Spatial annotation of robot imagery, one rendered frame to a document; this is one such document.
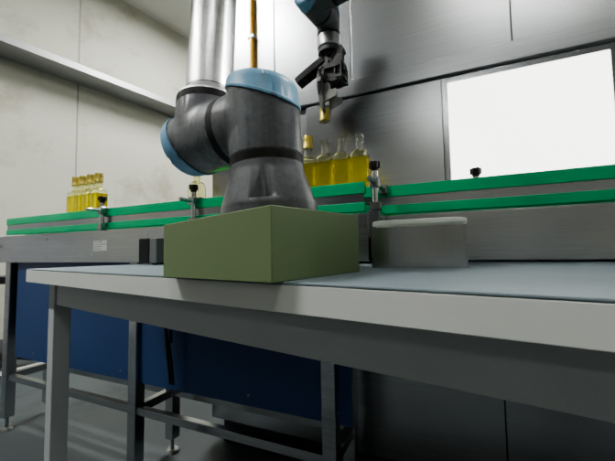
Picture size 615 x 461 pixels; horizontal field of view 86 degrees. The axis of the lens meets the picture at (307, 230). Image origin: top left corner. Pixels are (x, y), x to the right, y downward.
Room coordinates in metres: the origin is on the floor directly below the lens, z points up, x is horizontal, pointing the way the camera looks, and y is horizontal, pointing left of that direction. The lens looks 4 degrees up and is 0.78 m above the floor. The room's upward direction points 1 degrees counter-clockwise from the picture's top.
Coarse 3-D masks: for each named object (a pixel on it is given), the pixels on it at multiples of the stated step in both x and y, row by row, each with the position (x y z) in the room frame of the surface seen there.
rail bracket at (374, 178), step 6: (372, 162) 0.82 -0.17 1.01; (378, 162) 0.82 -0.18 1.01; (372, 168) 0.82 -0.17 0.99; (378, 168) 0.84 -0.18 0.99; (372, 174) 0.82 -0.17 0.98; (372, 180) 0.79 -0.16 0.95; (378, 180) 0.81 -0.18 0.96; (372, 186) 0.82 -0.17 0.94; (378, 186) 0.81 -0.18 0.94; (384, 186) 0.92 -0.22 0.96; (372, 192) 0.83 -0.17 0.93; (378, 192) 0.83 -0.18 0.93; (384, 192) 0.92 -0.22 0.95; (372, 198) 0.83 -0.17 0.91; (378, 198) 0.83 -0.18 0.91; (372, 204) 0.82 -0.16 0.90; (378, 204) 0.81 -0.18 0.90
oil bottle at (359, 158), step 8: (352, 152) 0.98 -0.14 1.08; (360, 152) 0.97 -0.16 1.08; (368, 152) 0.99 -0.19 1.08; (352, 160) 0.98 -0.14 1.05; (360, 160) 0.97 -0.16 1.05; (368, 160) 0.98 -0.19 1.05; (352, 168) 0.98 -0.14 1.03; (360, 168) 0.97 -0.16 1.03; (368, 168) 0.97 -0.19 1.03; (352, 176) 0.98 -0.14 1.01; (360, 176) 0.97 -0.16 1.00; (368, 176) 0.97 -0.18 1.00; (368, 184) 0.97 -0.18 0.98
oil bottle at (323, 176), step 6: (318, 156) 1.03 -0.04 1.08; (324, 156) 1.02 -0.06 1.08; (330, 156) 1.02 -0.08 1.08; (318, 162) 1.03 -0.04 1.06; (324, 162) 1.02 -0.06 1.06; (330, 162) 1.01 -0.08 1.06; (318, 168) 1.03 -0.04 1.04; (324, 168) 1.02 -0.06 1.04; (330, 168) 1.01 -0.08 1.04; (318, 174) 1.03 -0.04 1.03; (324, 174) 1.02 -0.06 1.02; (330, 174) 1.01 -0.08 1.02; (318, 180) 1.03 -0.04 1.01; (324, 180) 1.02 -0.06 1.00; (330, 180) 1.01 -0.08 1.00
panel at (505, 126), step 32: (544, 64) 0.90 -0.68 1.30; (576, 64) 0.87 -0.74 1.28; (608, 64) 0.84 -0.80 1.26; (448, 96) 1.00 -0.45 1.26; (480, 96) 0.97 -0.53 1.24; (512, 96) 0.93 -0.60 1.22; (544, 96) 0.90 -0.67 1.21; (576, 96) 0.87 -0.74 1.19; (608, 96) 0.85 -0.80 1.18; (480, 128) 0.97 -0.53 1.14; (512, 128) 0.94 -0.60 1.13; (544, 128) 0.91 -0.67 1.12; (576, 128) 0.88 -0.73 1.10; (608, 128) 0.85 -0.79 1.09; (480, 160) 0.97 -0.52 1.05; (512, 160) 0.94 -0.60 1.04; (544, 160) 0.91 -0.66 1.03; (576, 160) 0.88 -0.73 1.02; (608, 160) 0.85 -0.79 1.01
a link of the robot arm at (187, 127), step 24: (192, 0) 0.60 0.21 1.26; (216, 0) 0.58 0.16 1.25; (192, 24) 0.59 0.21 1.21; (216, 24) 0.58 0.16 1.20; (192, 48) 0.58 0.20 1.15; (216, 48) 0.58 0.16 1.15; (192, 72) 0.57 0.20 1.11; (216, 72) 0.57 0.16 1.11; (192, 96) 0.54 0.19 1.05; (216, 96) 0.55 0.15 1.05; (168, 120) 0.59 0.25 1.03; (192, 120) 0.53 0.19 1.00; (168, 144) 0.56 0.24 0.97; (192, 144) 0.54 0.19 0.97; (192, 168) 0.58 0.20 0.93; (216, 168) 0.58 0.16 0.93
